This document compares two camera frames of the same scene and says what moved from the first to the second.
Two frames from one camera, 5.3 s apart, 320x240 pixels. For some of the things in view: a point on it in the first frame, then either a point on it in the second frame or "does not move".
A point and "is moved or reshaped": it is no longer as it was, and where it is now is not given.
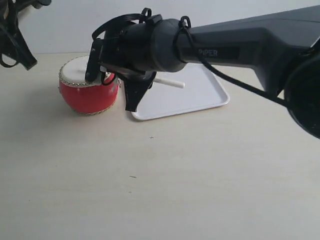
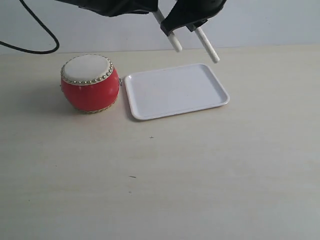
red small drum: x=83 y=97 does not move
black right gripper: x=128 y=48 → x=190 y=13
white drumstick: x=169 y=82 is moved or reshaped
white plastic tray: x=203 y=89 does not move
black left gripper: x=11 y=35 → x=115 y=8
